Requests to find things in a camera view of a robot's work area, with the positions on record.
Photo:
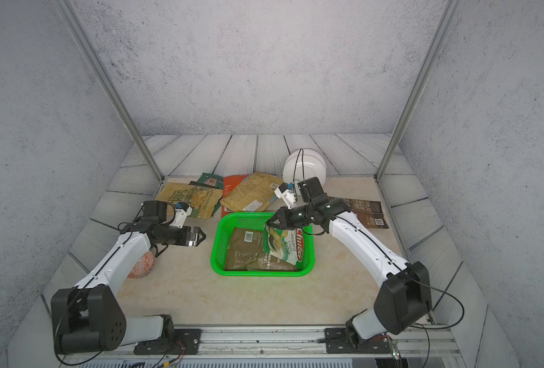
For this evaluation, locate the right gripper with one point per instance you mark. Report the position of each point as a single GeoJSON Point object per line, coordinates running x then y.
{"type": "Point", "coordinates": [283, 214]}

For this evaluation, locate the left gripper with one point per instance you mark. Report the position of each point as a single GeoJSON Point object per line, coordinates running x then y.
{"type": "Point", "coordinates": [185, 238]}

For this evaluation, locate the green white chips bag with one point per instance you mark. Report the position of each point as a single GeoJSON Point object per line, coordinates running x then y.
{"type": "Point", "coordinates": [286, 245]}

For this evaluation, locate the sour cream onion chips bag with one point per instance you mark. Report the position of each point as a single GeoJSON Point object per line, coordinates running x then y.
{"type": "Point", "coordinates": [203, 200]}

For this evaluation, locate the olive cassava chips bag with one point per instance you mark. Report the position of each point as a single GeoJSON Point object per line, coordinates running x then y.
{"type": "Point", "coordinates": [249, 250]}

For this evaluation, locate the brown Kettle chips bag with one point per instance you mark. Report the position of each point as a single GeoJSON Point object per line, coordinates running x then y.
{"type": "Point", "coordinates": [368, 212]}

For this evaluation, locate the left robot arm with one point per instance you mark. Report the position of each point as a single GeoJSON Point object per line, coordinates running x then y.
{"type": "Point", "coordinates": [87, 318]}

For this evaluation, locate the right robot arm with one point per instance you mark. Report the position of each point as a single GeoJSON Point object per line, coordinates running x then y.
{"type": "Point", "coordinates": [404, 288]}

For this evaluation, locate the green plastic basket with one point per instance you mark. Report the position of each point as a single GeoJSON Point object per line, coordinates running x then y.
{"type": "Point", "coordinates": [256, 222]}

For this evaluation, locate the tan chips bag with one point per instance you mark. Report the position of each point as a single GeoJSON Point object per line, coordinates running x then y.
{"type": "Point", "coordinates": [253, 194]}

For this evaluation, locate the dark green snack bag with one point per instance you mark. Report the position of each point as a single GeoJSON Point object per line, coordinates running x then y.
{"type": "Point", "coordinates": [210, 181]}

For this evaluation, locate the white plate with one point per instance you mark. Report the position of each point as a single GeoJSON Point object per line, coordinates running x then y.
{"type": "Point", "coordinates": [304, 164]}

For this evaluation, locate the red snack bag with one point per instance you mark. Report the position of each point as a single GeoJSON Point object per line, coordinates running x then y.
{"type": "Point", "coordinates": [230, 183]}

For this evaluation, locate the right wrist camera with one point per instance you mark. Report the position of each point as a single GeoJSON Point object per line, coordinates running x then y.
{"type": "Point", "coordinates": [287, 194]}

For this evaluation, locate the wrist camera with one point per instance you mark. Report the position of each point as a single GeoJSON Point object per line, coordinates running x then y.
{"type": "Point", "coordinates": [287, 194]}
{"type": "Point", "coordinates": [182, 212]}

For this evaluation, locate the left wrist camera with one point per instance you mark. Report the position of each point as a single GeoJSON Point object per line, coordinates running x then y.
{"type": "Point", "coordinates": [182, 212]}

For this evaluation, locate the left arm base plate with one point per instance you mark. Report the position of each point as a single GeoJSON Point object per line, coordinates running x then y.
{"type": "Point", "coordinates": [172, 342]}

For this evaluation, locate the aluminium front rail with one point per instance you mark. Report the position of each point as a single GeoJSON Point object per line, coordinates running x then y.
{"type": "Point", "coordinates": [265, 346]}

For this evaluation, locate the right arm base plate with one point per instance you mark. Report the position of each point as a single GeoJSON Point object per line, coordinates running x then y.
{"type": "Point", "coordinates": [346, 341]}

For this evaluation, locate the left frame post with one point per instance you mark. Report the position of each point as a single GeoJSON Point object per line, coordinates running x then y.
{"type": "Point", "coordinates": [78, 33]}

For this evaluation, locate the frame post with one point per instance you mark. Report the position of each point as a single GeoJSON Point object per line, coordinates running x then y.
{"type": "Point", "coordinates": [78, 33]}
{"type": "Point", "coordinates": [431, 56]}

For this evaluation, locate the right frame post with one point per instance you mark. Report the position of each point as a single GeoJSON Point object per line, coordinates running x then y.
{"type": "Point", "coordinates": [431, 56]}

